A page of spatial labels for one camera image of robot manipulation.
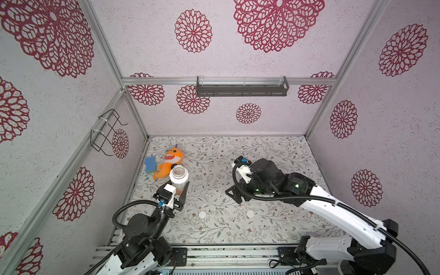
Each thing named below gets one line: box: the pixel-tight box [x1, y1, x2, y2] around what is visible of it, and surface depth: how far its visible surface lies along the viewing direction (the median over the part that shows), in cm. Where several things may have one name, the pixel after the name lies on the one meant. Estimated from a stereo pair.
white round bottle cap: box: [246, 209, 255, 218], surface depth 87 cm
